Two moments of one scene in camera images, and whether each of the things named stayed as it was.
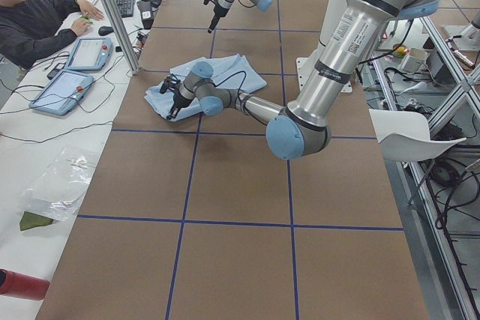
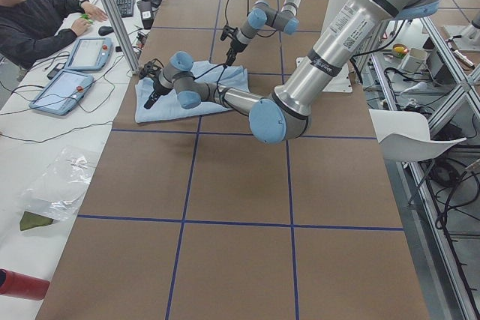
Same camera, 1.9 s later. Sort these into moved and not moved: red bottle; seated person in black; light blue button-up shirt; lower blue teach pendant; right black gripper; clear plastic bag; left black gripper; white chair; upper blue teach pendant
Moved: right black gripper; left black gripper; light blue button-up shirt
Not moved: white chair; lower blue teach pendant; upper blue teach pendant; red bottle; clear plastic bag; seated person in black
